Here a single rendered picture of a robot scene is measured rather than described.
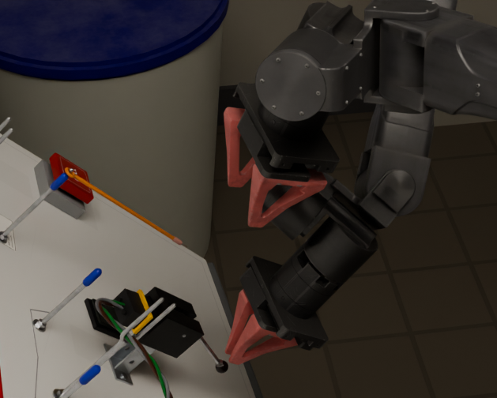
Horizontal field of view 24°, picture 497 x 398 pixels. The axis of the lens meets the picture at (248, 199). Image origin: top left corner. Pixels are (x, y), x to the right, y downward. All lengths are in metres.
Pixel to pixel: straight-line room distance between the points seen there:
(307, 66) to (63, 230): 0.50
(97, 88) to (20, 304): 1.18
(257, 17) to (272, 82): 2.16
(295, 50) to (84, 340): 0.42
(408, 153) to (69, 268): 0.38
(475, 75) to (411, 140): 0.28
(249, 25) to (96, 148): 0.83
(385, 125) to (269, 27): 1.94
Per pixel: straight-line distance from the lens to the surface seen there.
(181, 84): 2.33
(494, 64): 0.86
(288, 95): 0.88
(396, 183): 1.12
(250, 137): 0.99
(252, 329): 1.17
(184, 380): 1.26
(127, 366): 1.16
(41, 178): 1.31
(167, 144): 2.41
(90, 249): 1.30
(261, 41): 3.08
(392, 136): 1.14
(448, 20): 0.92
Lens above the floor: 1.93
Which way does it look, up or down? 41 degrees down
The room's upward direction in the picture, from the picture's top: straight up
